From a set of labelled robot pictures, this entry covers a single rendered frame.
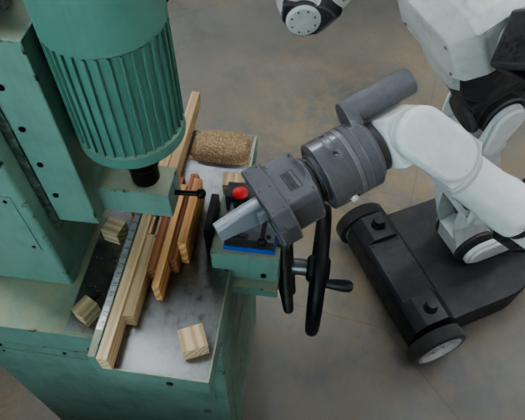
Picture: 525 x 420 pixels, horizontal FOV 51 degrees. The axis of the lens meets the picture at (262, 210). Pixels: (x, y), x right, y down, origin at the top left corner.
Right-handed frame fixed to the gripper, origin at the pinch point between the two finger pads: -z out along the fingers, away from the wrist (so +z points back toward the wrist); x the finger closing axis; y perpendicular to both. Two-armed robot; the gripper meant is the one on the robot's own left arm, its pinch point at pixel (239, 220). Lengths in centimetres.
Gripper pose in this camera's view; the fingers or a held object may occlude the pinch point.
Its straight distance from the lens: 66.1
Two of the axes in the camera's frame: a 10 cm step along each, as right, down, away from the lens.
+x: -4.1, -6.2, 6.7
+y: -2.7, -6.2, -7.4
